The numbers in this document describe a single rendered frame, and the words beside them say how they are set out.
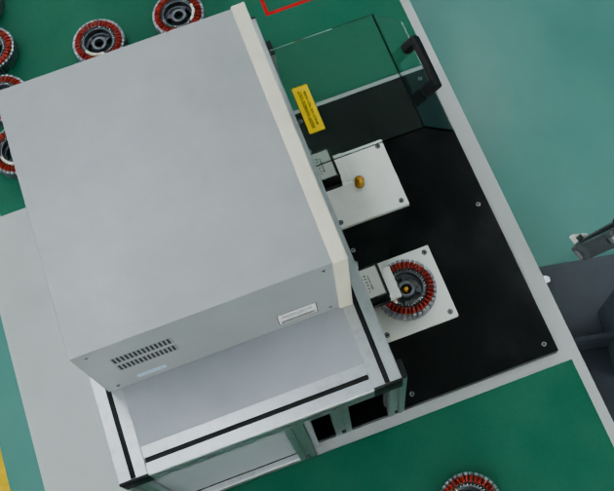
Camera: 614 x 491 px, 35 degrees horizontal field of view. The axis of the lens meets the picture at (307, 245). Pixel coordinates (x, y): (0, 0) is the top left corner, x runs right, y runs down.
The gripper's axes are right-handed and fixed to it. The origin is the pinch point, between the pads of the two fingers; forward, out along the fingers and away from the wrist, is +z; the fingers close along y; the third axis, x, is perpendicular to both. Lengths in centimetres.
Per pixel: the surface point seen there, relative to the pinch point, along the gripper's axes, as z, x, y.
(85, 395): 38, 29, -89
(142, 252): -16, 39, -59
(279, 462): 26, -2, -67
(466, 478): 20, -24, -43
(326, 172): 28, 34, -28
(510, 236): 38.4, 2.3, -6.2
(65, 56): 63, 90, -53
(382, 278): 20.5, 12.9, -32.2
